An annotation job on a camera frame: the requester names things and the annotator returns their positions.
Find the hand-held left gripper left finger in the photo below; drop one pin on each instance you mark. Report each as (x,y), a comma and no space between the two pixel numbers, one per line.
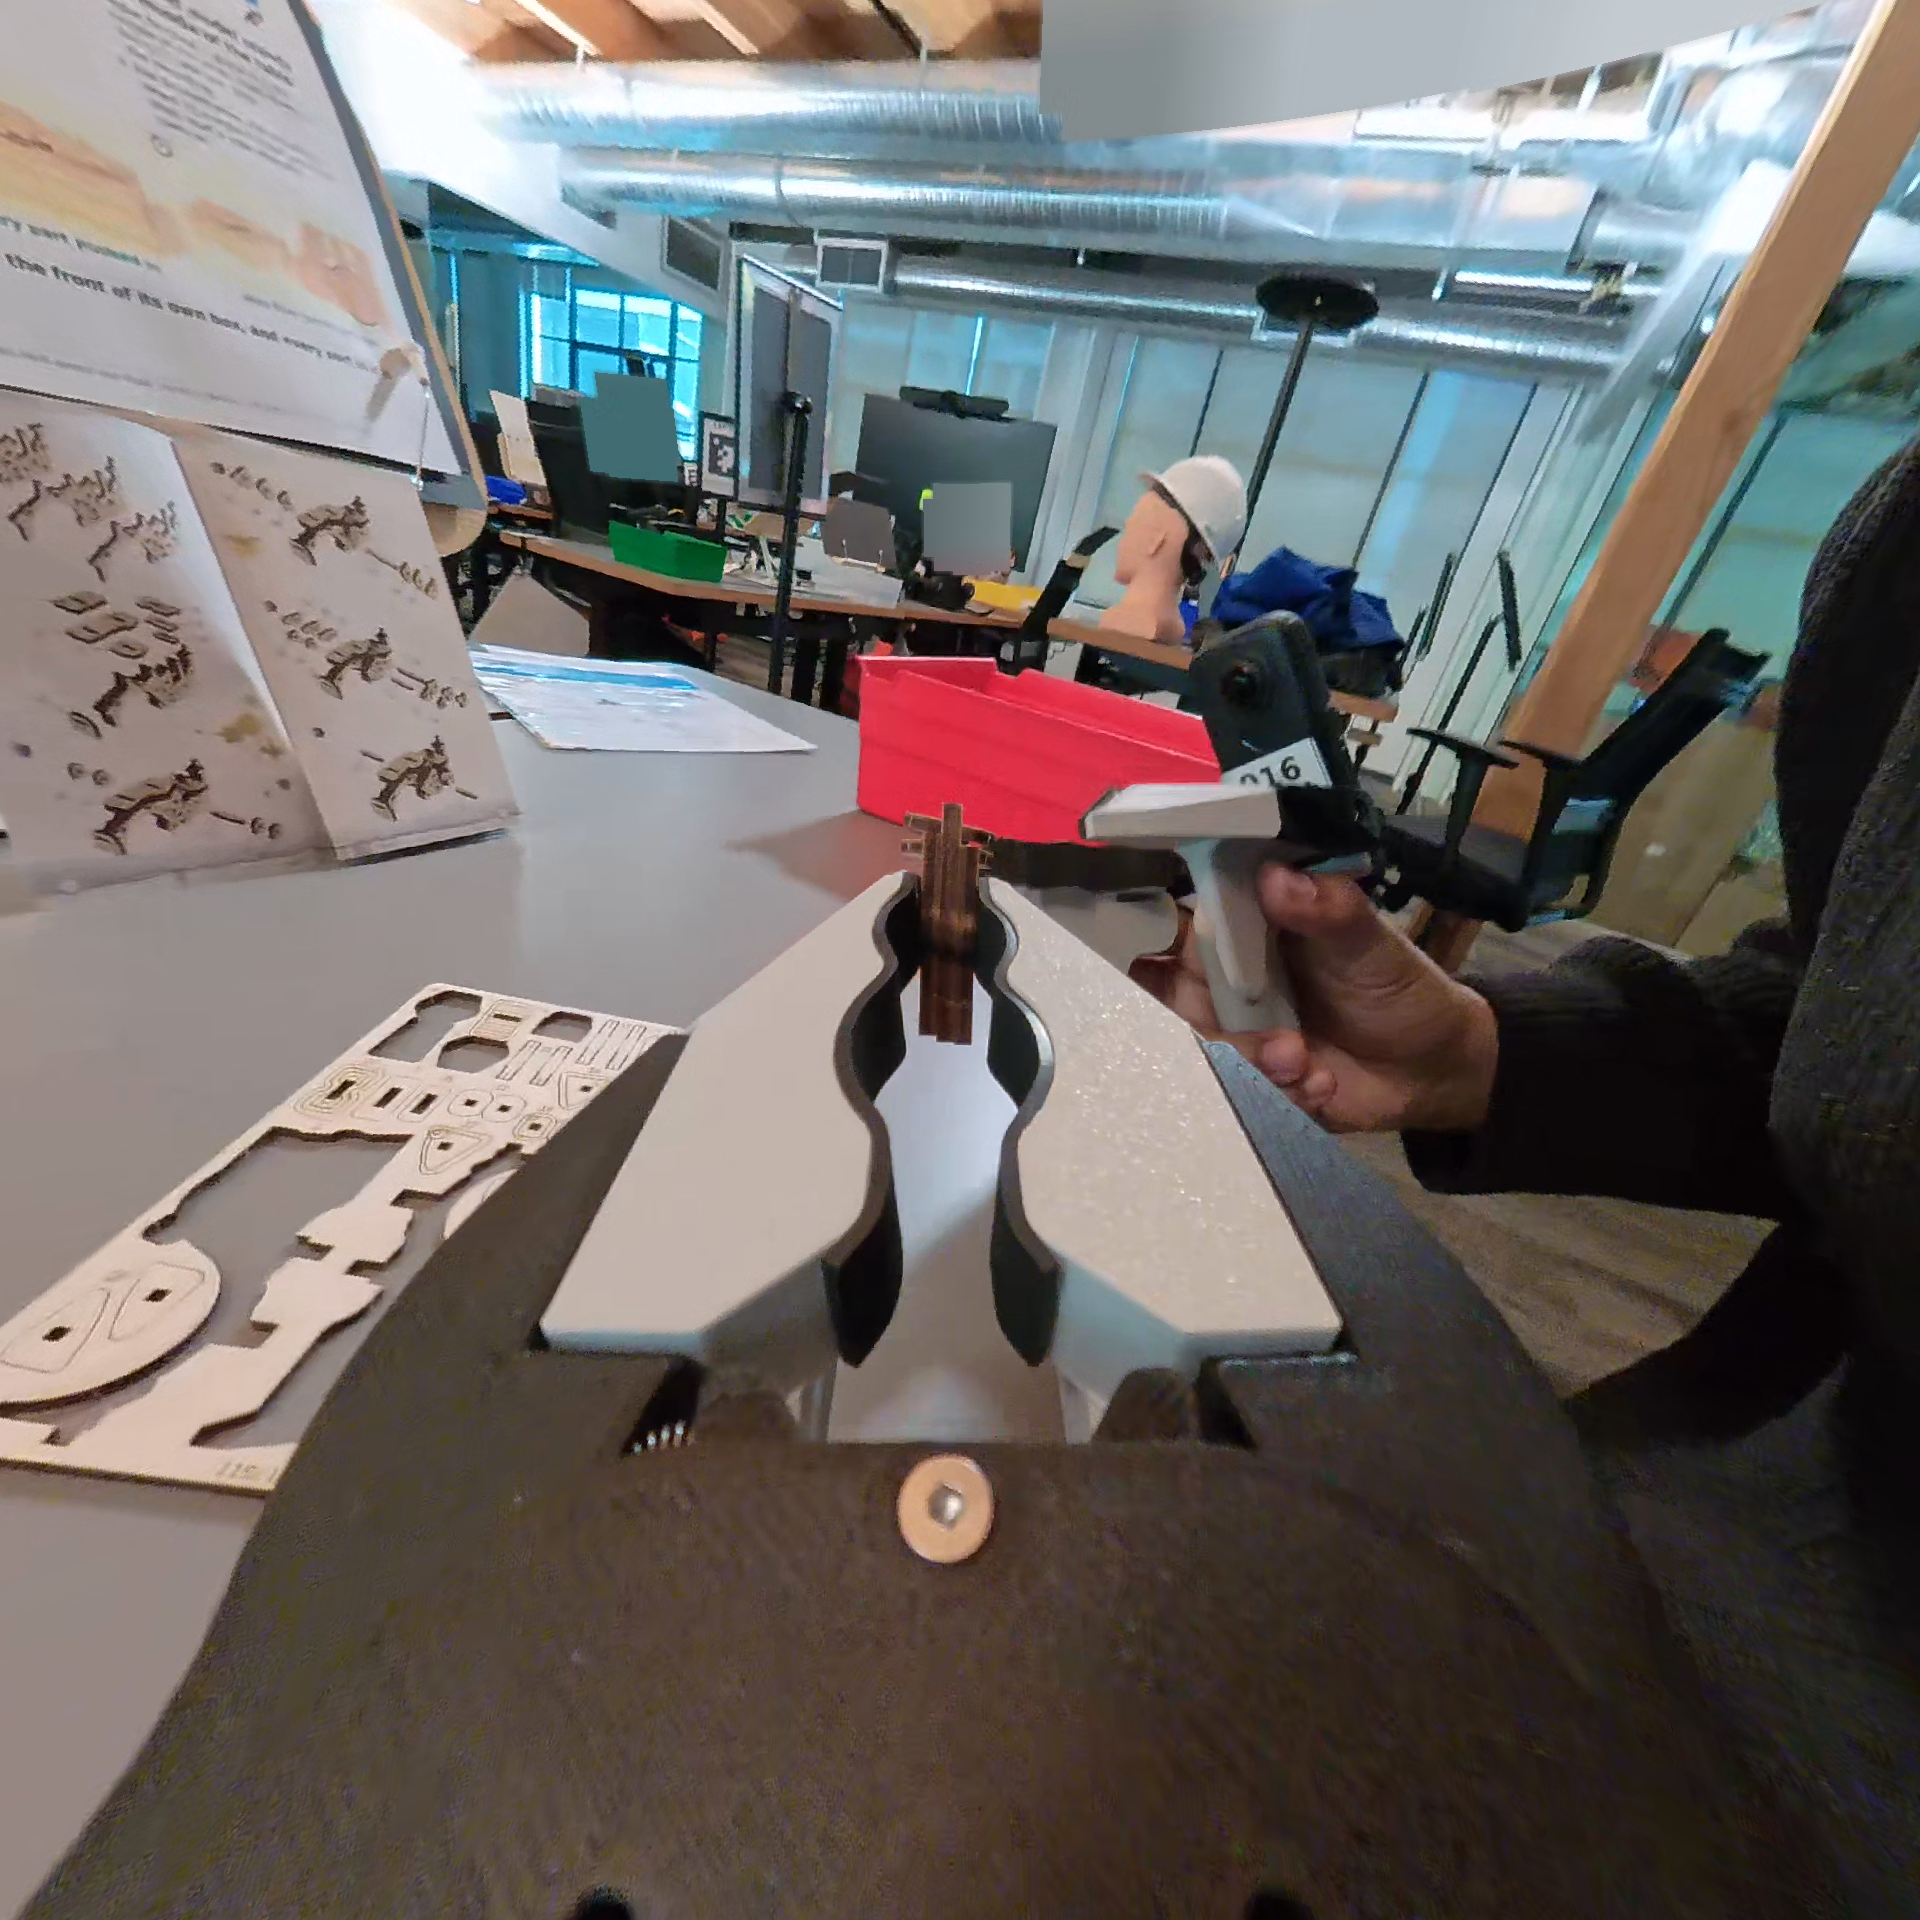
(705,1185)

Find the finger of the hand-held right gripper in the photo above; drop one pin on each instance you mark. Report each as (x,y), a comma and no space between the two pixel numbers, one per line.
(1184,811)

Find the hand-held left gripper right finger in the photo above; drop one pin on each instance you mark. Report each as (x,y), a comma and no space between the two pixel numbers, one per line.
(1170,1185)

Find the wooden puzzle model assembly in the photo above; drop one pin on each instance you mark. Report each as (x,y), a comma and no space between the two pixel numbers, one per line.
(949,930)

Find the wooden puzzle sheet with cutouts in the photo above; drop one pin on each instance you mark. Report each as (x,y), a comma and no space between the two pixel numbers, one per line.
(375,1117)

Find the person's right forearm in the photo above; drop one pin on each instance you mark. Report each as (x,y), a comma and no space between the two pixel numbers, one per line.
(1635,1079)

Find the grey desk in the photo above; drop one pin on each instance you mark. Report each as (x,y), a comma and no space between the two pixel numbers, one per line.
(600,901)

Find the long wooden background desk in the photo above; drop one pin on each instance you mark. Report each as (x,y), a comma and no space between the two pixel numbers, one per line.
(779,588)

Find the person's right hand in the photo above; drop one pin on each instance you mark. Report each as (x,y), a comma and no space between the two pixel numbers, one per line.
(1381,1020)

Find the blue jacket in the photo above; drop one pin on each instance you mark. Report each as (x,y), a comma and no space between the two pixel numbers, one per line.
(1306,592)

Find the mannequin head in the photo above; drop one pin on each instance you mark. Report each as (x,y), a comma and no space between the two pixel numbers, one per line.
(1155,579)

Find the red plastic bin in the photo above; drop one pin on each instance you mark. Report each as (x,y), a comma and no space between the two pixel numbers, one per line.
(1020,749)

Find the white hard hat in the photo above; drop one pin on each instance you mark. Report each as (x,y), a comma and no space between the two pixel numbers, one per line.
(1207,493)

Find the yellow plastic bin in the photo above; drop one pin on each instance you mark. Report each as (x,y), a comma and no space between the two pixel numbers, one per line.
(1009,596)

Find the black office chair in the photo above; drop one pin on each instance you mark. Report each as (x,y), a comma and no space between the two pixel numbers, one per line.
(1515,855)

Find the black computer monitor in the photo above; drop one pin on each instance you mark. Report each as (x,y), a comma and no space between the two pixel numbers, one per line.
(960,458)

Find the black pole stand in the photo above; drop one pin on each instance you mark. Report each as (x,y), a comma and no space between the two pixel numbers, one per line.
(1312,297)

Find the blue and white paper sheet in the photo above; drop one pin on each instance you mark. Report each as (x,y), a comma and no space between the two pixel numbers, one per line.
(628,704)

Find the green plastic bin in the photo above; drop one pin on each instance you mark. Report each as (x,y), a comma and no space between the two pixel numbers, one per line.
(667,551)

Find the tall dark screen panel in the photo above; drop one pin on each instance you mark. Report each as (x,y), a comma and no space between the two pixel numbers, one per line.
(787,375)

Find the small printed tag sign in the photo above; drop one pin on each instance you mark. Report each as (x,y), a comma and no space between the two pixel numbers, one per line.
(717,456)

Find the person's dark sweater torso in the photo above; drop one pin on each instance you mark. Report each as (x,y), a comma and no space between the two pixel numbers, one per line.
(1867,901)

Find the open instruction booklet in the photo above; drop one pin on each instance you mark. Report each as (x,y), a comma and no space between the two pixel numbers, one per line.
(195,645)

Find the printed instruction sheet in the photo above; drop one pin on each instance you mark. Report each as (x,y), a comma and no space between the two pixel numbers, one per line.
(195,195)

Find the silver ventilation duct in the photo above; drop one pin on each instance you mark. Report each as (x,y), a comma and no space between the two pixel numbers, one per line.
(1201,299)
(1049,201)

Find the wooden post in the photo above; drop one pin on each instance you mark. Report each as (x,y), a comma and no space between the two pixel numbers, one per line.
(1693,451)

